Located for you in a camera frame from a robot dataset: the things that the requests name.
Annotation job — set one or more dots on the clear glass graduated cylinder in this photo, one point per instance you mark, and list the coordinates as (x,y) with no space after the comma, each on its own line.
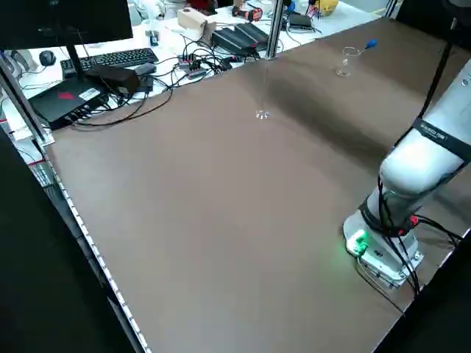
(262,114)

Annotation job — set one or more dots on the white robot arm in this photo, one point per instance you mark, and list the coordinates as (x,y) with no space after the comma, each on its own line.
(416,173)

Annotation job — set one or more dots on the USB hub with red ports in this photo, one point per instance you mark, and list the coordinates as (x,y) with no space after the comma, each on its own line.
(191,66)

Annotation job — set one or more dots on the black power supply box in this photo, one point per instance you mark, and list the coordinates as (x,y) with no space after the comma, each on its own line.
(228,38)
(252,32)

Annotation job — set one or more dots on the grey power adapter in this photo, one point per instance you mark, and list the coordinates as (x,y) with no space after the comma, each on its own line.
(144,68)

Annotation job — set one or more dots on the brown cardboard piece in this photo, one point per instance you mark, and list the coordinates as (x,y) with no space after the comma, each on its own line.
(209,31)

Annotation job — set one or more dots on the clear glass beaker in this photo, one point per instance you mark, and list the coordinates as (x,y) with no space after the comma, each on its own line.
(344,70)

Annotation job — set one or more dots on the black adapter brick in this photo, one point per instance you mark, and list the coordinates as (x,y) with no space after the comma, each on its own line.
(117,79)

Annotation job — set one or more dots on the small blue device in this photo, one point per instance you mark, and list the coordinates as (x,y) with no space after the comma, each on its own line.
(154,36)

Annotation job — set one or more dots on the orange and black power tool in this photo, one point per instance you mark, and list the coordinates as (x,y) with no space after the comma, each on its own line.
(246,13)

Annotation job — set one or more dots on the black keyboard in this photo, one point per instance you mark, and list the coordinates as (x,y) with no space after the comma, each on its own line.
(117,58)

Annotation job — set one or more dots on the black case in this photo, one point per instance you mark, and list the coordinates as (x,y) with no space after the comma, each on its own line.
(300,21)

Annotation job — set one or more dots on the black mini computer red logo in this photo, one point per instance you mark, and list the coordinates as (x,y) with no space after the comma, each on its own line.
(62,99)

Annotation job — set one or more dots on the yellow object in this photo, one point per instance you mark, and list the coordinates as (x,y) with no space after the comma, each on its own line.
(327,5)

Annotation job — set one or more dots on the black computer mouse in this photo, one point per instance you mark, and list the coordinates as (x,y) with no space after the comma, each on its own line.
(47,57)

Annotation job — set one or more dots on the black computer monitor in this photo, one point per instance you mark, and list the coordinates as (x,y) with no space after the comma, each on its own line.
(55,18)

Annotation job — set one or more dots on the aluminium profile post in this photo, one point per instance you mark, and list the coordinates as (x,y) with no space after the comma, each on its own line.
(274,29)

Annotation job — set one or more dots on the aluminium table edge rail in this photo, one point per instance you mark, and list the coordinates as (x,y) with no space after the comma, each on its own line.
(92,242)

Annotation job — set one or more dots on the aluminium frame post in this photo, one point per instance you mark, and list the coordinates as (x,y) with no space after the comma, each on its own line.
(22,106)

